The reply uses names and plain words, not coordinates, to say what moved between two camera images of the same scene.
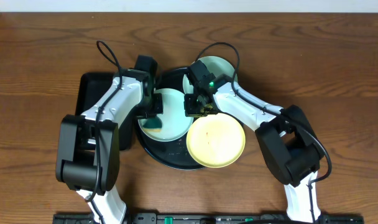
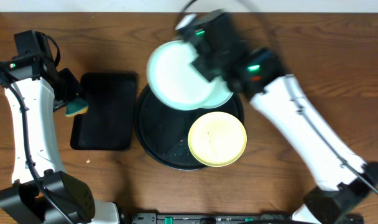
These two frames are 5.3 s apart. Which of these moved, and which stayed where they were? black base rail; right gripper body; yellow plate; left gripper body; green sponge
Moved: right gripper body; left gripper body; green sponge
Stayed: yellow plate; black base rail
